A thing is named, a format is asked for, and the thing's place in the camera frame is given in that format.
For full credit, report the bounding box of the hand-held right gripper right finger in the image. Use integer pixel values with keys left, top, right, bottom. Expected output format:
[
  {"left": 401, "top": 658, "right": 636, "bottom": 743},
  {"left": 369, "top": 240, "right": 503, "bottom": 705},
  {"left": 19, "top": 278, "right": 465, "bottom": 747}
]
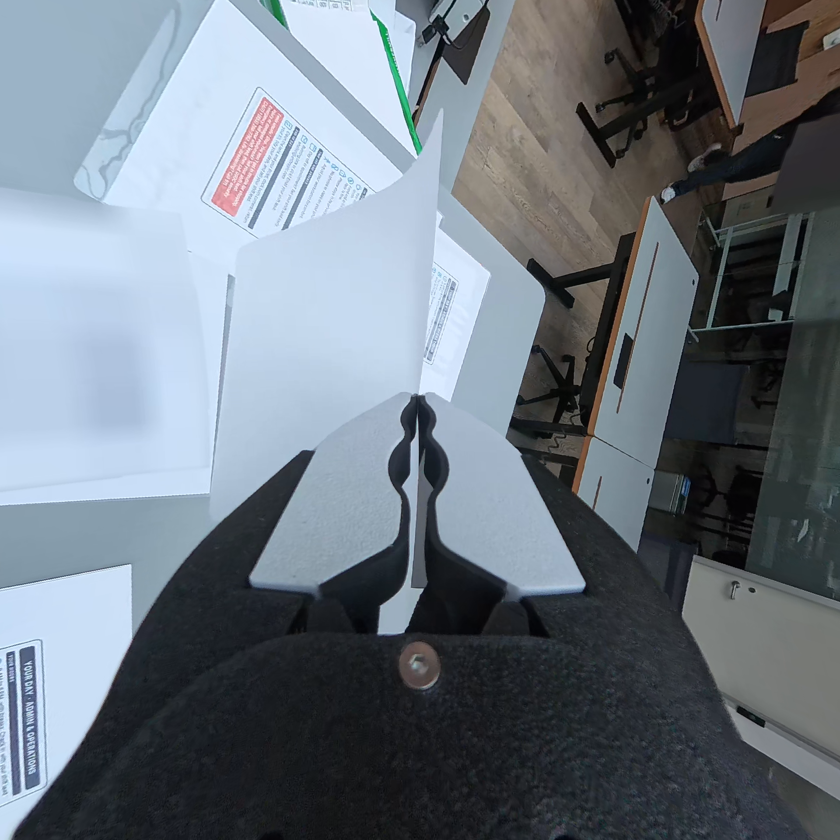
[{"left": 419, "top": 392, "right": 588, "bottom": 634}]

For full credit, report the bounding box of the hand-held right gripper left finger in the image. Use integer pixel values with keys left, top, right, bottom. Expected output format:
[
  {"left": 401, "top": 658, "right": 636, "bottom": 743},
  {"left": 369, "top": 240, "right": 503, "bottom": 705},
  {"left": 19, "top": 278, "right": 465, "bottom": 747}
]
[{"left": 248, "top": 392, "right": 420, "bottom": 632}]

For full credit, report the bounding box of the white desk with orange edge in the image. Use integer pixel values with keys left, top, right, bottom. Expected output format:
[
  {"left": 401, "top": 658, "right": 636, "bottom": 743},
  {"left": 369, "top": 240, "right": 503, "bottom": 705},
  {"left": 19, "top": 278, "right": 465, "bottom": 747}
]
[
  {"left": 694, "top": 0, "right": 770, "bottom": 129},
  {"left": 572, "top": 195, "right": 700, "bottom": 500},
  {"left": 570, "top": 436, "right": 657, "bottom": 553}
]

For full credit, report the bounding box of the printed sheet with black bars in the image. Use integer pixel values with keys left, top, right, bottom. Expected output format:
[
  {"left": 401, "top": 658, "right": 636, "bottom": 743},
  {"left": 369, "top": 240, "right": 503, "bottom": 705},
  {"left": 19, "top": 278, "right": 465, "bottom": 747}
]
[{"left": 0, "top": 563, "right": 133, "bottom": 837}]

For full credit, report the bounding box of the white metal rack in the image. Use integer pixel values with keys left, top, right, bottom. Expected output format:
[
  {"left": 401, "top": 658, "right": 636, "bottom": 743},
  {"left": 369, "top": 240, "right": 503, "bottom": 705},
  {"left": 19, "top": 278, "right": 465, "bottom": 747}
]
[{"left": 688, "top": 211, "right": 816, "bottom": 343}]

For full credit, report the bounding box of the dark grey chair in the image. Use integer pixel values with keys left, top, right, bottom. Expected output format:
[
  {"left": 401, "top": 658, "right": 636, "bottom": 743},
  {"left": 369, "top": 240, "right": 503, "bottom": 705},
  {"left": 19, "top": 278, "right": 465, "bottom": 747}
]
[{"left": 661, "top": 360, "right": 765, "bottom": 450}]

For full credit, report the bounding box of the printed sheet with red label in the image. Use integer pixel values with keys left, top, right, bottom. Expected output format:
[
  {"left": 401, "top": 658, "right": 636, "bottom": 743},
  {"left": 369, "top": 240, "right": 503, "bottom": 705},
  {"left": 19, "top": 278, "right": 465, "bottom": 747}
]
[{"left": 74, "top": 0, "right": 421, "bottom": 263}]

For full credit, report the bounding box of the black office chair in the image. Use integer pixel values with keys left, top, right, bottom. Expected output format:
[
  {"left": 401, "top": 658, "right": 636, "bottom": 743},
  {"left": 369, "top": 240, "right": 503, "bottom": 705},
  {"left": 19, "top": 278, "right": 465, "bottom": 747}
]
[
  {"left": 508, "top": 341, "right": 595, "bottom": 460},
  {"left": 576, "top": 0, "right": 706, "bottom": 168}
]

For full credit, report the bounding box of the white printed paper sheet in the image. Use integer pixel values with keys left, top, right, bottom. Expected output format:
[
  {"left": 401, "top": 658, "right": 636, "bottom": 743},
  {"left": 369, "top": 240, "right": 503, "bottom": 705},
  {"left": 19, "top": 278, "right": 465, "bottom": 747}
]
[{"left": 419, "top": 228, "right": 492, "bottom": 403}]

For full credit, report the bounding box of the green-edged paper sheet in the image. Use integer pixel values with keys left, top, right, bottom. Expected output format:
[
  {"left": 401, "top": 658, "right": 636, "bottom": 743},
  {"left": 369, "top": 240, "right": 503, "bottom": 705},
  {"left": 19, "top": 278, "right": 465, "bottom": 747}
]
[{"left": 261, "top": 0, "right": 422, "bottom": 156}]

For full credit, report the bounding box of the grey desk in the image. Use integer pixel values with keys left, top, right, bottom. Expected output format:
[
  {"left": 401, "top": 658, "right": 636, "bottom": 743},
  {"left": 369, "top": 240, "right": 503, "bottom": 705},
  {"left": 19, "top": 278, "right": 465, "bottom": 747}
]
[{"left": 0, "top": 0, "right": 550, "bottom": 840}]

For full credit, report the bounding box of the white metal cabinet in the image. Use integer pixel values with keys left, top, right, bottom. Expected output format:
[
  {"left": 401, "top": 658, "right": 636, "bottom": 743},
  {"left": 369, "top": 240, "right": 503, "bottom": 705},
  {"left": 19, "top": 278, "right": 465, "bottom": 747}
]
[{"left": 681, "top": 554, "right": 840, "bottom": 788}]

